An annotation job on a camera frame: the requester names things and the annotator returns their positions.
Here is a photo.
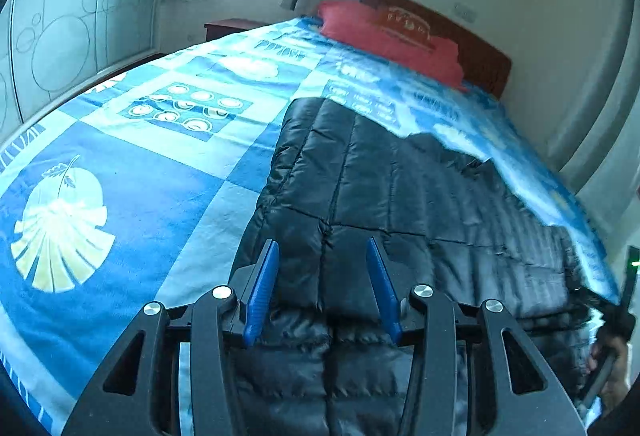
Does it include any black quilted puffer jacket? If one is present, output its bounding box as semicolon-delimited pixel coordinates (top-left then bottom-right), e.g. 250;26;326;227
230;98;590;435

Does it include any dark wooden headboard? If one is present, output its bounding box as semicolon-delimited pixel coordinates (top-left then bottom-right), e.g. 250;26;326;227
360;0;512;99

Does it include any grey curtain right of bed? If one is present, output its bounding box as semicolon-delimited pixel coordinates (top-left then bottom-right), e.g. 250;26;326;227
547;0;639;237

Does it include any dark wooden nightstand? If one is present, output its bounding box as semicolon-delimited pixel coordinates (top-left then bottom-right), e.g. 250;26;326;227
204;18;264;42

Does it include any small brown printed cushion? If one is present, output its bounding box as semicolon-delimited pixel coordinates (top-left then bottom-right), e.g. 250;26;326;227
375;6;433;48

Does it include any wall socket plate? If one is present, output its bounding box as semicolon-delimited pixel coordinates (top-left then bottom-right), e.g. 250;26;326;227
452;3;477;24

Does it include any white wardrobe with circles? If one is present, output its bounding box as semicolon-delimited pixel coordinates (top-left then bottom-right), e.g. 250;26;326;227
1;0;158;138

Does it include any blue patterned bed sheet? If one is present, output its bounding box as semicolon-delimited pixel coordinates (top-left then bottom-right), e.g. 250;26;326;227
1;18;618;435

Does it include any person's right hand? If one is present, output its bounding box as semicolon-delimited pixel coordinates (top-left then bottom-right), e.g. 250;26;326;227
587;331;629;416

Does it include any red pillow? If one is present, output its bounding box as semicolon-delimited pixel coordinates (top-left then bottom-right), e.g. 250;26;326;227
318;0;464;89

